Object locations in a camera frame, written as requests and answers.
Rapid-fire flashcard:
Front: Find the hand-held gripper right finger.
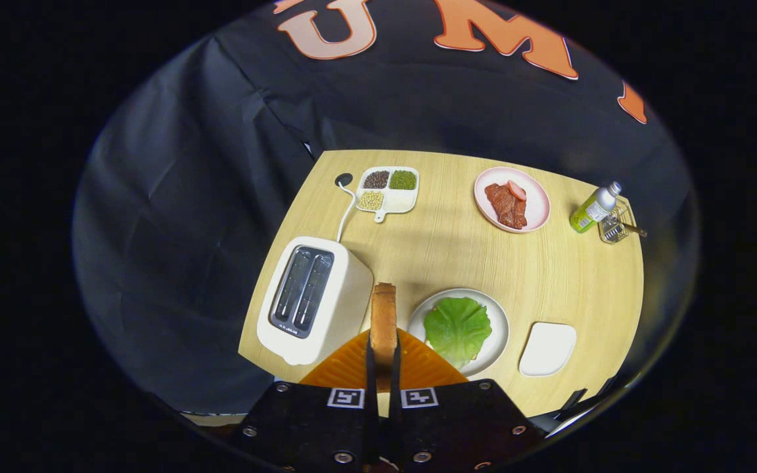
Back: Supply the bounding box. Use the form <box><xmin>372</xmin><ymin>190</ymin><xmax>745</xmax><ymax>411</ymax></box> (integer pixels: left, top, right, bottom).
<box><xmin>388</xmin><ymin>328</ymin><xmax>547</xmax><ymax>473</ymax></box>

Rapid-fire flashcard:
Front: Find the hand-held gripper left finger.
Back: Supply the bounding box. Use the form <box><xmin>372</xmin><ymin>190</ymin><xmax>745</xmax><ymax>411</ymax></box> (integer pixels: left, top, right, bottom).
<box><xmin>231</xmin><ymin>328</ymin><xmax>382</xmax><ymax>473</ymax></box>

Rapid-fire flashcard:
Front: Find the toasted bread slice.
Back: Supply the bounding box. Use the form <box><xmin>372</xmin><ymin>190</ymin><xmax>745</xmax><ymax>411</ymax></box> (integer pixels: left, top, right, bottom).
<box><xmin>370</xmin><ymin>282</ymin><xmax>398</xmax><ymax>393</ymax></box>

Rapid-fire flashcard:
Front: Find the green lettuce leaf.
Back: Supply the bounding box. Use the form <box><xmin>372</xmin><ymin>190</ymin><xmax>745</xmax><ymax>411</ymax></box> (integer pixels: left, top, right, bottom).
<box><xmin>423</xmin><ymin>297</ymin><xmax>493</xmax><ymax>370</ymax></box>

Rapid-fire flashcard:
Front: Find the cream white toaster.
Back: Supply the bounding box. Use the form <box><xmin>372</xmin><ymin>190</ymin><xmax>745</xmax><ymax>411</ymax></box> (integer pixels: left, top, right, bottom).
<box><xmin>257</xmin><ymin>236</ymin><xmax>375</xmax><ymax>366</ymax></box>

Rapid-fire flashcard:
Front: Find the round white plate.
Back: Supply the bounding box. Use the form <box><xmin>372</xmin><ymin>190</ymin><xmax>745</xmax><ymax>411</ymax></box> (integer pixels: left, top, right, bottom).
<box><xmin>407</xmin><ymin>288</ymin><xmax>510</xmax><ymax>377</ymax></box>

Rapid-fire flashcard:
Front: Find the white rectangular dish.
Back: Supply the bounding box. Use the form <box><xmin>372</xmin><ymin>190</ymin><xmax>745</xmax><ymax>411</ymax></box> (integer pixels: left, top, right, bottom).
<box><xmin>519</xmin><ymin>321</ymin><xmax>578</xmax><ymax>377</ymax></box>

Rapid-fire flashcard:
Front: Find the white divided dish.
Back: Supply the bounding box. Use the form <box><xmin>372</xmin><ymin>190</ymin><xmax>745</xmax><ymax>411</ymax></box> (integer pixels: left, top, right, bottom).
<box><xmin>355</xmin><ymin>166</ymin><xmax>420</xmax><ymax>223</ymax></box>

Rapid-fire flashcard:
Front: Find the brown cooked meat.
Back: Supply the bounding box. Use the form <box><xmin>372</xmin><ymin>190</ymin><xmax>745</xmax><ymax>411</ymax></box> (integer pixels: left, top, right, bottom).
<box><xmin>484</xmin><ymin>183</ymin><xmax>528</xmax><ymax>231</ymax></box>

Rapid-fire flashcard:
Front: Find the pink plate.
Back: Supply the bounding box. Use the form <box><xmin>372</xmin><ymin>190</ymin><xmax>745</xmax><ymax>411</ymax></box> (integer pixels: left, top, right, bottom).
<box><xmin>474</xmin><ymin>166</ymin><xmax>551</xmax><ymax>234</ymax></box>

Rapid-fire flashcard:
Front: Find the silver bottle green label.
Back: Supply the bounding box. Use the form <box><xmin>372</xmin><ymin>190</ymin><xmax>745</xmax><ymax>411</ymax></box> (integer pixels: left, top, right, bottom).
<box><xmin>569</xmin><ymin>182</ymin><xmax>622</xmax><ymax>234</ymax></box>

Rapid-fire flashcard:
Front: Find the white power cable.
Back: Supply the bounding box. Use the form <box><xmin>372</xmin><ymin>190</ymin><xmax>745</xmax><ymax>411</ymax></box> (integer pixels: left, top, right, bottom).
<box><xmin>336</xmin><ymin>183</ymin><xmax>358</xmax><ymax>244</ymax></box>

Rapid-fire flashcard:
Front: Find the metal wire basket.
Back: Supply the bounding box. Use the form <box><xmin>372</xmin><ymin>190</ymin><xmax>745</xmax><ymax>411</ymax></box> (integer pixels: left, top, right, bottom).
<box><xmin>599</xmin><ymin>197</ymin><xmax>637</xmax><ymax>245</ymax></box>

